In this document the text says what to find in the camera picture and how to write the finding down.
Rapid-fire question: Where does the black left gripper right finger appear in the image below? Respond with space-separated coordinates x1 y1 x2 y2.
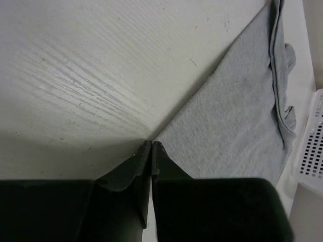
151 142 294 242

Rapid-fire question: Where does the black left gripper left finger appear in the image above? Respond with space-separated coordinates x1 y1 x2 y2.
1 141 151 241

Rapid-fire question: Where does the grey tank top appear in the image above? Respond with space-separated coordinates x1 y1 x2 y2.
157 1 296 185

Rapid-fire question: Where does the white plastic laundry basket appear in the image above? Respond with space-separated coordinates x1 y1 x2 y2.
293 89 322 190

